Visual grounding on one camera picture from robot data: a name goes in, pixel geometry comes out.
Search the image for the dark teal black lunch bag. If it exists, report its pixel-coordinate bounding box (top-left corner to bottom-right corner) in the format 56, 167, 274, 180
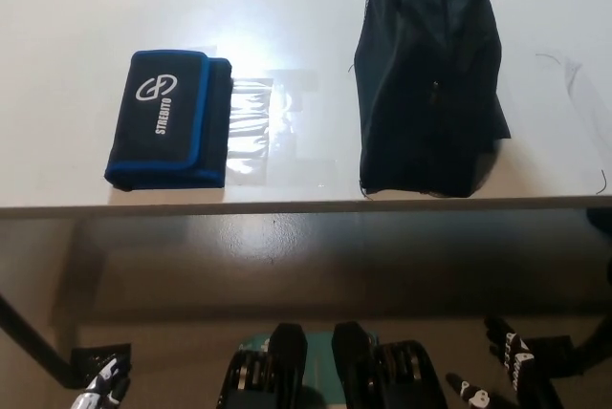
351, 0, 513, 201

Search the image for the black blue Strebito notebook case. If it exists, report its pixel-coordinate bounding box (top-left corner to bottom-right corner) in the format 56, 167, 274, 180
103, 49, 233, 192

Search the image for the black floor tape patch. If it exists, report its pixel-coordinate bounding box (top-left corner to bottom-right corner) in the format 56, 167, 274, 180
525, 335, 576, 368
70, 342, 133, 389

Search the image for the black table leg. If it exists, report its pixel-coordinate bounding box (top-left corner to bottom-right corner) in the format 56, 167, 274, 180
571, 302, 612, 358
0, 291, 80, 389

